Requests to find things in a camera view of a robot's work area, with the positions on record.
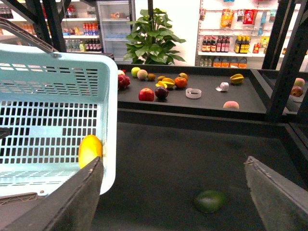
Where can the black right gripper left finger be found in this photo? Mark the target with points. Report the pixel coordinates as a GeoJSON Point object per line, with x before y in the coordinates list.
{"type": "Point", "coordinates": [71, 207]}

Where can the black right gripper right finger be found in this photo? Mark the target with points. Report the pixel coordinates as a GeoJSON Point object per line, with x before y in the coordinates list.
{"type": "Point", "coordinates": [281, 204]}

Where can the yellow mango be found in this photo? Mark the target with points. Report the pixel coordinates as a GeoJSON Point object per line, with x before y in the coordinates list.
{"type": "Point", "coordinates": [89, 148]}

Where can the light blue plastic basket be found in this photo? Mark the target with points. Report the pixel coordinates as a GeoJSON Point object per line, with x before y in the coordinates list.
{"type": "Point", "coordinates": [50, 101]}

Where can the green red mango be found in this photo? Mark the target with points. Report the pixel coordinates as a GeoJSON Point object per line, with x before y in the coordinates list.
{"type": "Point", "coordinates": [183, 75]}

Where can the dark green avocado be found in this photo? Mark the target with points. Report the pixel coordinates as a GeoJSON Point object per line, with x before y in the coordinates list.
{"type": "Point", "coordinates": [210, 201]}

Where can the pink peach front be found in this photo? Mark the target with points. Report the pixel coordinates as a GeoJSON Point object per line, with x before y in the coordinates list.
{"type": "Point", "coordinates": [231, 105]}

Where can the red apple side shelf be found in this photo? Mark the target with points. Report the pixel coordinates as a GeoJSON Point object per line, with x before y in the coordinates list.
{"type": "Point", "coordinates": [296, 91]}

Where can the pale apple side shelf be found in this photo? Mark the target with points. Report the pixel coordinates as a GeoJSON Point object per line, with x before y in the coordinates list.
{"type": "Point", "coordinates": [300, 82]}

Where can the small white tape roll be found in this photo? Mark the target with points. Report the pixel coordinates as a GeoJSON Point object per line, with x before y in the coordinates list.
{"type": "Point", "coordinates": [223, 87]}

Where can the red apple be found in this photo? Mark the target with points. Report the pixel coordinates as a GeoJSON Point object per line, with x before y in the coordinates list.
{"type": "Point", "coordinates": [146, 94]}

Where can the yellow starfruit far right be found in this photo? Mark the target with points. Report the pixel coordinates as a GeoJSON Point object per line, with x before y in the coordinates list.
{"type": "Point", "coordinates": [237, 79]}

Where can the yellow starfruit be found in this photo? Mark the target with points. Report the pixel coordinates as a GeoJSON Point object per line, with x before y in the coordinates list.
{"type": "Point", "coordinates": [237, 79]}
{"type": "Point", "coordinates": [167, 83]}

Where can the pink dragon fruit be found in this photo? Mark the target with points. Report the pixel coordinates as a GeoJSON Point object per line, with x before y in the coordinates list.
{"type": "Point", "coordinates": [123, 82]}

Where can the dark purple plum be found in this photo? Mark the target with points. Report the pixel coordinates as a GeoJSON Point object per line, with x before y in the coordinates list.
{"type": "Point", "coordinates": [161, 93]}

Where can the clear tape roll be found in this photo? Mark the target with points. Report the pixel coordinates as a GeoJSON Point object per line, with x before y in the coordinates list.
{"type": "Point", "coordinates": [192, 93]}

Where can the green apple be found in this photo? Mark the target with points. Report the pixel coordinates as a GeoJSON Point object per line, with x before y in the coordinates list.
{"type": "Point", "coordinates": [134, 71]}

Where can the pale pink peach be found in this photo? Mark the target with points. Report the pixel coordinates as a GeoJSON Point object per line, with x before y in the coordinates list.
{"type": "Point", "coordinates": [142, 74]}

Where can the brown kiwi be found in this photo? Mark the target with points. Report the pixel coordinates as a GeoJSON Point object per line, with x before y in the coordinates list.
{"type": "Point", "coordinates": [160, 78]}
{"type": "Point", "coordinates": [151, 77]}

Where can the orange persimmon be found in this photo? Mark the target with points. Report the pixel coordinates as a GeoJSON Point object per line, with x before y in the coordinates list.
{"type": "Point", "coordinates": [180, 82]}

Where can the green potted plant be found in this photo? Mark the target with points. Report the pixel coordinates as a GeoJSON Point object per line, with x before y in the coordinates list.
{"type": "Point", "coordinates": [152, 41]}

